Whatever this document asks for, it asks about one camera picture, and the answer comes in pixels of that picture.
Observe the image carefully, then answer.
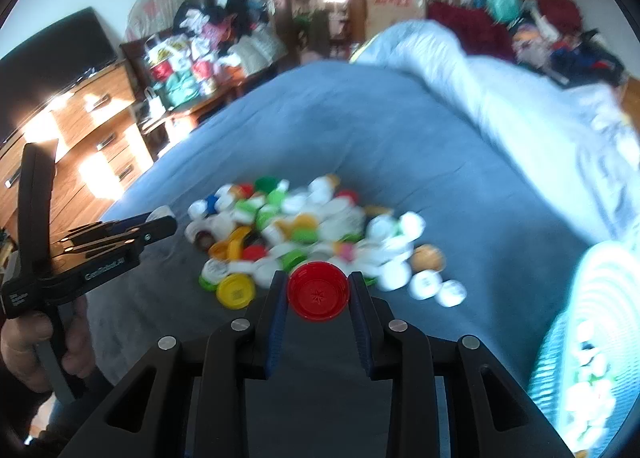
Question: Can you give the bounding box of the wooden headboard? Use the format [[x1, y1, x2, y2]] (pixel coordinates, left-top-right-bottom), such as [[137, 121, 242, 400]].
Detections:
[[620, 76, 640, 124]]

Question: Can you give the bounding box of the wooden dresser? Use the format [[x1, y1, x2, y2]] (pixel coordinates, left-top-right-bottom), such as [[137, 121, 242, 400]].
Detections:
[[0, 58, 156, 239]]

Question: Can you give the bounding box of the dark wooden side table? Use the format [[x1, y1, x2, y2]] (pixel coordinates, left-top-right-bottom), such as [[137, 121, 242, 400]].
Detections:
[[120, 36, 291, 159]]

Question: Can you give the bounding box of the white duvet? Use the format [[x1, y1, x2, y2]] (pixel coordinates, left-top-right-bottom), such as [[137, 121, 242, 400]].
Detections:
[[350, 20, 640, 244]]

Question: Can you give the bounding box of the dark red blanket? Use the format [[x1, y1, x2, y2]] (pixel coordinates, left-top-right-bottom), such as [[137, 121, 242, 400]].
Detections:
[[427, 0, 516, 62]]

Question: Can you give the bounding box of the person's left hand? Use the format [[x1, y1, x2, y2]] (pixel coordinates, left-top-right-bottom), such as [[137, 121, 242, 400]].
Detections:
[[0, 295, 97, 394]]

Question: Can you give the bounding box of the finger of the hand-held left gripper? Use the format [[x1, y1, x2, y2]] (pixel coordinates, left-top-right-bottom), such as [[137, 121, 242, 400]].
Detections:
[[59, 211, 157, 247], [65, 215, 179, 259]]

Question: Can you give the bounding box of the heap of collected bottle caps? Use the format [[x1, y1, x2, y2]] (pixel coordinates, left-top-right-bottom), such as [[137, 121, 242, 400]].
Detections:
[[562, 318, 621, 446]]

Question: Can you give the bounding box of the white wicker panel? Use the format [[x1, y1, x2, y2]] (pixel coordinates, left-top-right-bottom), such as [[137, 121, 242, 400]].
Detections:
[[125, 0, 198, 42]]

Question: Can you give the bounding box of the red bottle cap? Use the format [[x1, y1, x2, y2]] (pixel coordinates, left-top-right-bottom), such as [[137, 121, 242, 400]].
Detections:
[[286, 261, 351, 321]]

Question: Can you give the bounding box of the heap of dark clothes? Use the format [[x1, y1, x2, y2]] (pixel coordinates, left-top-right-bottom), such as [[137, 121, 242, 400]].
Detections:
[[172, 0, 273, 59]]

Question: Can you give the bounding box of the heap of shopping bags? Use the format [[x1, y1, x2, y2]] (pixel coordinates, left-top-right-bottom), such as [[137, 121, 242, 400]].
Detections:
[[145, 33, 246, 109]]

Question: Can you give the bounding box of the black television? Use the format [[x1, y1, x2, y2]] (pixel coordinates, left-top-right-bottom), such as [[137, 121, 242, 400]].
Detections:
[[0, 7, 120, 144]]

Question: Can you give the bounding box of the blue blanket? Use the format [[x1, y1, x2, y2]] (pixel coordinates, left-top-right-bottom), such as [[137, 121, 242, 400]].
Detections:
[[90, 61, 601, 389]]

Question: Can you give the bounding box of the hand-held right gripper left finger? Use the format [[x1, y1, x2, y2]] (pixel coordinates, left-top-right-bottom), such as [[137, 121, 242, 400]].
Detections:
[[57, 268, 291, 458]]

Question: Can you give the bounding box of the pile of mixed bottle caps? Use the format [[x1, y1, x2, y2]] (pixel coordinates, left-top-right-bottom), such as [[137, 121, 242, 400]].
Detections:
[[185, 174, 468, 311]]

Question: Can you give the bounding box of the teal plastic bag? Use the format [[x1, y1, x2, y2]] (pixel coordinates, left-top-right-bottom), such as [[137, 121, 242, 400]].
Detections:
[[472, 0, 523, 24]]

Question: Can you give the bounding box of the pile of colourful clothes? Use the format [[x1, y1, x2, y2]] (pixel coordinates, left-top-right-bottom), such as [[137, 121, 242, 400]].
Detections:
[[510, 0, 626, 86]]

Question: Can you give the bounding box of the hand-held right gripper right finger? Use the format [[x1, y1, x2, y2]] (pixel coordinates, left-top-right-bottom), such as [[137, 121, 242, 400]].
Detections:
[[347, 271, 576, 458]]

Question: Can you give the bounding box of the turquoise plastic basket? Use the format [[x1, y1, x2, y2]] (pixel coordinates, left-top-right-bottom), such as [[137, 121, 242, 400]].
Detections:
[[527, 241, 640, 454]]

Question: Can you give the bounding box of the white woven bag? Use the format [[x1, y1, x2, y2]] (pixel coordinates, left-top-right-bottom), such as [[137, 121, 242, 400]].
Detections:
[[235, 31, 286, 74]]

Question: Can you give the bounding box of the dark red cloth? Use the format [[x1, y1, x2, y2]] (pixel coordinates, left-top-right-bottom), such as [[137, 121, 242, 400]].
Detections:
[[537, 0, 583, 34]]

